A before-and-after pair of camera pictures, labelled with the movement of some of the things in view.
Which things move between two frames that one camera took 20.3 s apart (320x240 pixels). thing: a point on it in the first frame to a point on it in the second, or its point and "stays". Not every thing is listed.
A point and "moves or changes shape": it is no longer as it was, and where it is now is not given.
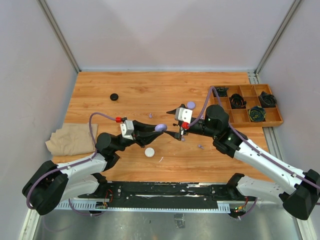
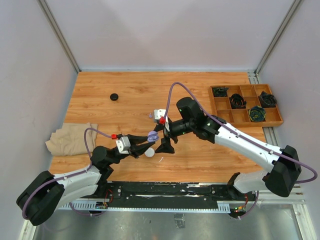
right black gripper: [177, 135] to [165, 146]
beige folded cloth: [73, 139] stays
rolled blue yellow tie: [257, 113] stays
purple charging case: [161, 127] moves or changes shape
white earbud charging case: [149, 152] stays
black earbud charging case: [114, 96] stays
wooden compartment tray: [250, 105] stays
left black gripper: [142, 135] to [136, 150]
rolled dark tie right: [267, 100] stays
